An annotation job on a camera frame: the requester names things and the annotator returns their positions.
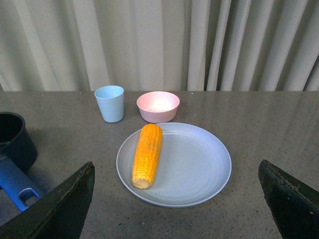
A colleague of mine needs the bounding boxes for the white curtain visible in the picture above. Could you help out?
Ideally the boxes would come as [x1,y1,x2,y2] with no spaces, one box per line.
[0,0,319,91]

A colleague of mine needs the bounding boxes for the yellow corn cob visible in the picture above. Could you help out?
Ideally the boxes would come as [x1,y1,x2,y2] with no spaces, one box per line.
[132,124,163,189]

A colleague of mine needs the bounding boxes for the light blue plate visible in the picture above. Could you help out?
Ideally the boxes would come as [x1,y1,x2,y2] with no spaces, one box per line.
[116,122,232,208]

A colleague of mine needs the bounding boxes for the pink bowl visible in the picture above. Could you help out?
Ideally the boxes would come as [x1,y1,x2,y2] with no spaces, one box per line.
[137,91,180,123]

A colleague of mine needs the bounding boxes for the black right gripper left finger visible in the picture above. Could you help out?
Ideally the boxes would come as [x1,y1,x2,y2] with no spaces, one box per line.
[0,162,95,239]

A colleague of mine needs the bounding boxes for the light blue plastic cup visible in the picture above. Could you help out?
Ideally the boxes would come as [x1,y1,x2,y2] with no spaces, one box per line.
[94,85,124,123]

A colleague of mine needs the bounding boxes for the blue saucepan with handle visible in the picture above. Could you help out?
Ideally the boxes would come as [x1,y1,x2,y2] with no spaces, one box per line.
[0,112,45,212]

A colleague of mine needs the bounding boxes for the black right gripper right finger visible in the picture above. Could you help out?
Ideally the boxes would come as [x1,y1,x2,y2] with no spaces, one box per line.
[258,160,319,239]

